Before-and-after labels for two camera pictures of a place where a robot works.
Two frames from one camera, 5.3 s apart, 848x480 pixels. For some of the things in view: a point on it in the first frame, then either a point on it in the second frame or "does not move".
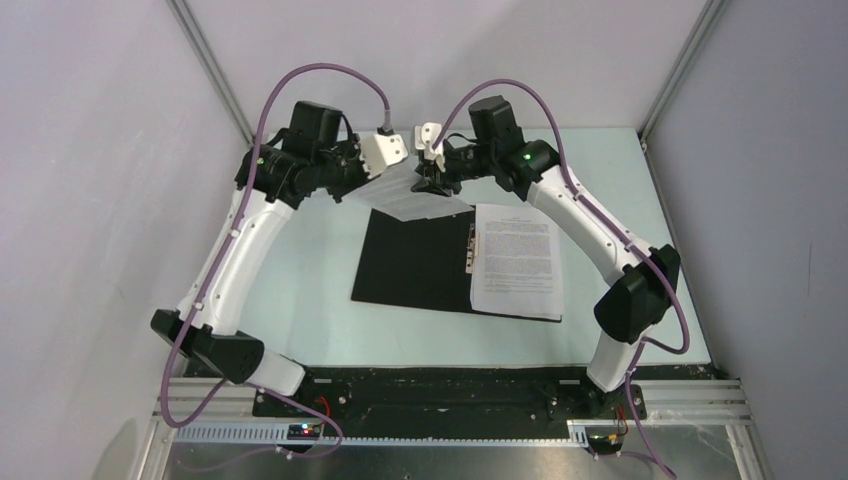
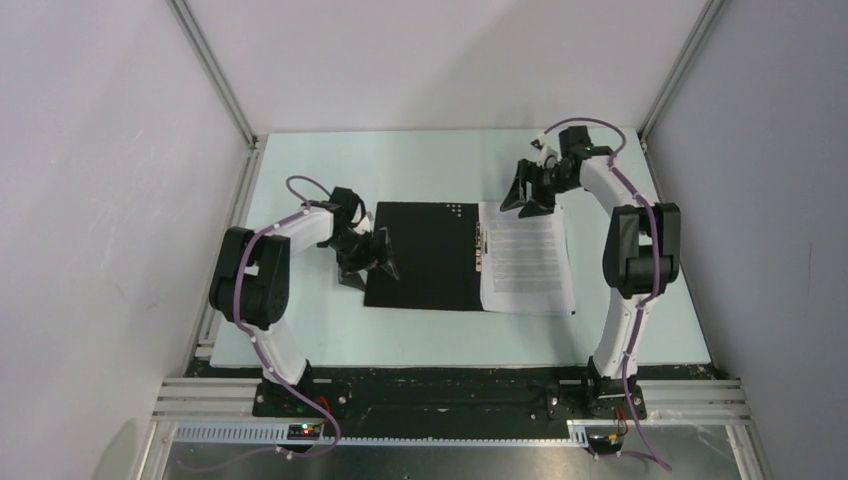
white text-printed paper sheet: [392, 194] -> [527, 269]
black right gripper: [432, 184] -> [518, 192]
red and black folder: [420, 263] does not move
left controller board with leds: [303, 432] does not move
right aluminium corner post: [713, 11] does not move
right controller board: [603, 444] does not move
